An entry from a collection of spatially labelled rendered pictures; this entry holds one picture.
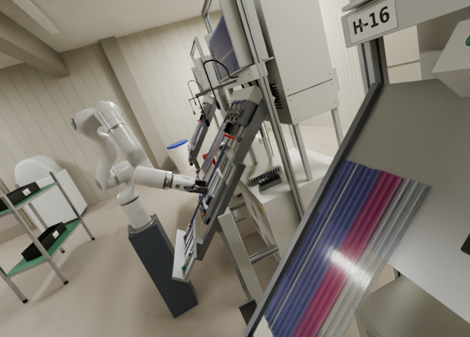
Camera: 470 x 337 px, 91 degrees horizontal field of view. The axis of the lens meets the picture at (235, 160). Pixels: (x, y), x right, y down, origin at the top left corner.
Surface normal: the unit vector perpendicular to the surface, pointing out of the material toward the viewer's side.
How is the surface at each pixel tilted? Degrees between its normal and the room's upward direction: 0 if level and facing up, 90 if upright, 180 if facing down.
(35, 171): 90
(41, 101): 90
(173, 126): 90
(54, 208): 90
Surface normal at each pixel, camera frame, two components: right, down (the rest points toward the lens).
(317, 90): 0.25, 0.22
